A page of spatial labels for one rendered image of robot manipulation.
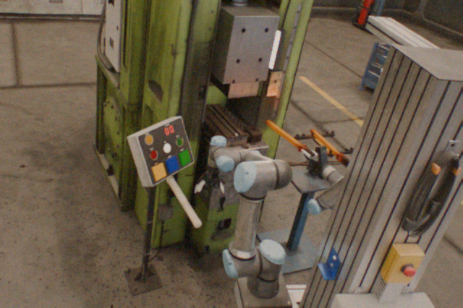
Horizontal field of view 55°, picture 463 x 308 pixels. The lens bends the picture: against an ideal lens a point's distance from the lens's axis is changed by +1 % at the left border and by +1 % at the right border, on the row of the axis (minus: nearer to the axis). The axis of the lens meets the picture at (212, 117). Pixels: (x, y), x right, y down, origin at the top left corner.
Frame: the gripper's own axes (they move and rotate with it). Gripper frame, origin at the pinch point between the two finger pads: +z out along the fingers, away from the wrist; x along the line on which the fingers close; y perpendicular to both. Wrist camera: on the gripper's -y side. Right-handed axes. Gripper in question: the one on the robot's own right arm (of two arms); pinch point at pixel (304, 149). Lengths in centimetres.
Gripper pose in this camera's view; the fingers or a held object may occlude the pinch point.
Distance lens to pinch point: 252.9
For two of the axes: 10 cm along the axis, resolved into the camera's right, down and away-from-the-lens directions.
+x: 8.9, -1.1, 4.5
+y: -1.2, 8.9, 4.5
